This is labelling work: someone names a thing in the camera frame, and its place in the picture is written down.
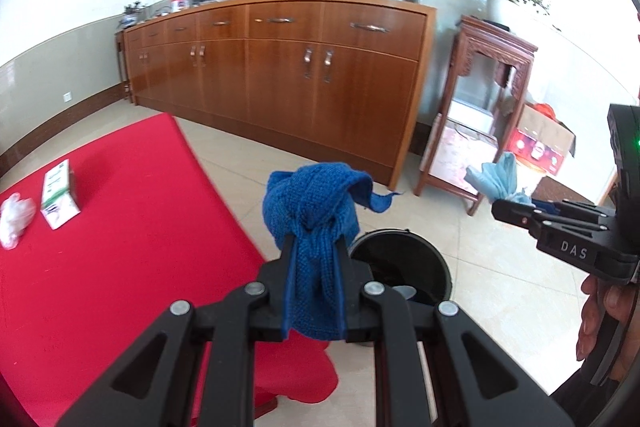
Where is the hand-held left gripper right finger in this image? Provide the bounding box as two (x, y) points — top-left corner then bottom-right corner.
(336, 240), (574, 427)

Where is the blue knitted cloth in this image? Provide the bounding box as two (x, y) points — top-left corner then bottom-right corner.
(262, 162), (404, 342)

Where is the red tablecloth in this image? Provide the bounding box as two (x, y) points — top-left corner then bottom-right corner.
(0, 113), (339, 427)

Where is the small potted plant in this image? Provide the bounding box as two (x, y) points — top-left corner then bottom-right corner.
(122, 0), (146, 26)

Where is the cardboard box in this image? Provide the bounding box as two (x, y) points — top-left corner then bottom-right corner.
(506, 101), (577, 177)

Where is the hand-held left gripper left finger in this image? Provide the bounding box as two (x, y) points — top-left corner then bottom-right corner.
(56, 235), (301, 427)

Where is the green white box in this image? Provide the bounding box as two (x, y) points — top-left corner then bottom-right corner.
(40, 160), (82, 231)

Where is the wooden sideboard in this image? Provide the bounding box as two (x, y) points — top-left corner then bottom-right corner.
(122, 0), (438, 192)

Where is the black trash bin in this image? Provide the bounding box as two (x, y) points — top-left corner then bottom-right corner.
(347, 229), (455, 348)

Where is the carved wooden side table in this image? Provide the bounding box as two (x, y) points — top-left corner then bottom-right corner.
(414, 14), (540, 216)

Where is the clear plastic bag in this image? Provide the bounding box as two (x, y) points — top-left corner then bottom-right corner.
(0, 193), (39, 251)

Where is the person's right hand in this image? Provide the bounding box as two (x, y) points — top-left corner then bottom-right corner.
(575, 276), (640, 361)

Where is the light blue cloth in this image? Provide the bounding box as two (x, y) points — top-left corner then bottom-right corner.
(464, 153), (534, 208)

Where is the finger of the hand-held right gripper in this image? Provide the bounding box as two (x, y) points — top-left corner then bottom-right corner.
(491, 198), (551, 241)
(532, 200), (617, 224)

